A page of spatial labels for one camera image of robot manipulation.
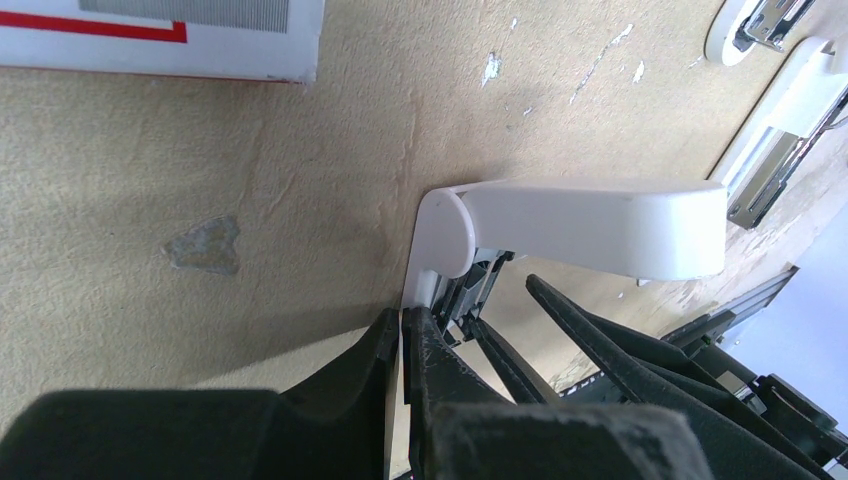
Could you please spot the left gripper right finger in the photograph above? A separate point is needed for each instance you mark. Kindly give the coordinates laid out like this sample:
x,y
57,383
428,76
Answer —
x,y
461,428

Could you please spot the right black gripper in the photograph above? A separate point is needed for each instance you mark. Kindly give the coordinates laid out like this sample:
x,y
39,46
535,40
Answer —
x,y
749,426

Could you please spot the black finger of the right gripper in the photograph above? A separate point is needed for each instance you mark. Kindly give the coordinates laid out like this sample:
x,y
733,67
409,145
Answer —
x,y
522,381

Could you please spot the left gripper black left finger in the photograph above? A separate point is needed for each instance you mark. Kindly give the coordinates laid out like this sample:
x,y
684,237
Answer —
x,y
332,425

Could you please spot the red staple box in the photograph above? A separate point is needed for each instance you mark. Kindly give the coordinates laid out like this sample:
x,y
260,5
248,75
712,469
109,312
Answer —
x,y
275,41

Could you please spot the pink and white stapler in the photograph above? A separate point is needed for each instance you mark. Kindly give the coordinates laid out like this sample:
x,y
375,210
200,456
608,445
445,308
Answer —
x,y
742,24

